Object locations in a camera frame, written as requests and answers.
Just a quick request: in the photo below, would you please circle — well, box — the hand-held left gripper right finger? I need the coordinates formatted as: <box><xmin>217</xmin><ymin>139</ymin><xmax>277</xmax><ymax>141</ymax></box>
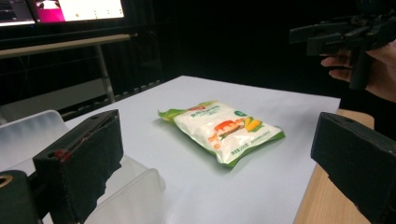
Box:
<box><xmin>310</xmin><ymin>111</ymin><xmax>396</xmax><ymax>224</ymax></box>

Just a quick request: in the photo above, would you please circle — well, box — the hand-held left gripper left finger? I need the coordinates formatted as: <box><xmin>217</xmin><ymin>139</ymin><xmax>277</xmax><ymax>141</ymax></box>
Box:
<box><xmin>32</xmin><ymin>108</ymin><xmax>124</xmax><ymax>224</ymax></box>

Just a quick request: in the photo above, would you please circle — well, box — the green and white food packet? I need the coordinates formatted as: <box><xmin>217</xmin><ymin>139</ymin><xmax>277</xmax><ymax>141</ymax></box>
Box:
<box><xmin>157</xmin><ymin>100</ymin><xmax>286</xmax><ymax>169</ymax></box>

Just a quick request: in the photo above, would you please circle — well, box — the translucent plastic container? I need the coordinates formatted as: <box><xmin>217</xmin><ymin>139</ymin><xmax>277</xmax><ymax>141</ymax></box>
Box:
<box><xmin>0</xmin><ymin>109</ymin><xmax>166</xmax><ymax>224</ymax></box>

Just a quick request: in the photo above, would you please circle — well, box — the desk with metal leg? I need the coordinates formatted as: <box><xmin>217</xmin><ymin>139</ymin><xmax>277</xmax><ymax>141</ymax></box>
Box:
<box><xmin>0</xmin><ymin>33</ymin><xmax>138</xmax><ymax>105</ymax></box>

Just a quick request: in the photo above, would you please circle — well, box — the white table sheet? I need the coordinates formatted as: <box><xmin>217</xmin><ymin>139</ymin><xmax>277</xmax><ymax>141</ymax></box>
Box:
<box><xmin>41</xmin><ymin>75</ymin><xmax>342</xmax><ymax>224</ymax></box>

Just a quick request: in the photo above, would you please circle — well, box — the bright white-screen monitor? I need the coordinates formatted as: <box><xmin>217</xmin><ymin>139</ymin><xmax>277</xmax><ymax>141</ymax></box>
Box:
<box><xmin>33</xmin><ymin>0</ymin><xmax>126</xmax><ymax>24</ymax></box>

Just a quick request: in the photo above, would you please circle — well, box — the dark-screen monitor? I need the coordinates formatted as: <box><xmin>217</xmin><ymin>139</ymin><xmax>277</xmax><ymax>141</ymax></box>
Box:
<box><xmin>0</xmin><ymin>0</ymin><xmax>36</xmax><ymax>28</ymax></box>

